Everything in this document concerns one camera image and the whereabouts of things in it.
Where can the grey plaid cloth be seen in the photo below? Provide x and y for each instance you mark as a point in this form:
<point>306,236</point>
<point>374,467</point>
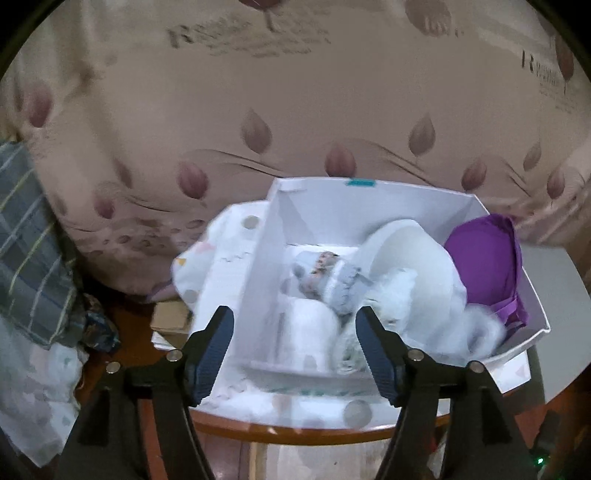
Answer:
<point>32,240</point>

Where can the white crumpled underwear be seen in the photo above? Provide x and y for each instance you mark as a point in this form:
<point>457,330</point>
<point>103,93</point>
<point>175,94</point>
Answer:
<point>348,350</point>

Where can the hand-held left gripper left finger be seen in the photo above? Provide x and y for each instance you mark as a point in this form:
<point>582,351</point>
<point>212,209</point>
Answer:
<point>212,355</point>

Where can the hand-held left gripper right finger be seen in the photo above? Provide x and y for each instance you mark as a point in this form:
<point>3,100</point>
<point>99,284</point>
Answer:
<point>376,355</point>

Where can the white shoe box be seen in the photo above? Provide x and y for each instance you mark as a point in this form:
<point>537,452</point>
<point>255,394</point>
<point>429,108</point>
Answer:
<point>272,258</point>

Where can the dark patterned cloth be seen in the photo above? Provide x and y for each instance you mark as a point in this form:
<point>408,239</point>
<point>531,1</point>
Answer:
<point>99,327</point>

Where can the white underwear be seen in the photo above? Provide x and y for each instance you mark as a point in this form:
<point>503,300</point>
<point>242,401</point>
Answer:
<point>348,350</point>
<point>309,327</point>

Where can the small cardboard box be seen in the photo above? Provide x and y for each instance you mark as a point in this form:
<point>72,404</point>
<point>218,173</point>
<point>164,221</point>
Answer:
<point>171,316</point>

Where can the pale grey bra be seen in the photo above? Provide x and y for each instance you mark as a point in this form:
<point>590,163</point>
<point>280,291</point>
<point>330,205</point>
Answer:
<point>415,249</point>

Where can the white printed cloth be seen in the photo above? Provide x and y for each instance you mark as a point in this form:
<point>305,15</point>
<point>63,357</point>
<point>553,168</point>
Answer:
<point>37,392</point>

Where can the light blue underwear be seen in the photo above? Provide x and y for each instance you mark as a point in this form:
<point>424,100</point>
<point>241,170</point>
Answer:
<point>323,277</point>

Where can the white XINCCI cardboard box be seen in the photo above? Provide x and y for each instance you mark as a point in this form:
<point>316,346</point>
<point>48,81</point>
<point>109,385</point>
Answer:
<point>304,406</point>

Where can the purple bra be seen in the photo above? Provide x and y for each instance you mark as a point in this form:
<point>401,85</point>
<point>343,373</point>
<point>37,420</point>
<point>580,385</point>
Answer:
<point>485,258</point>

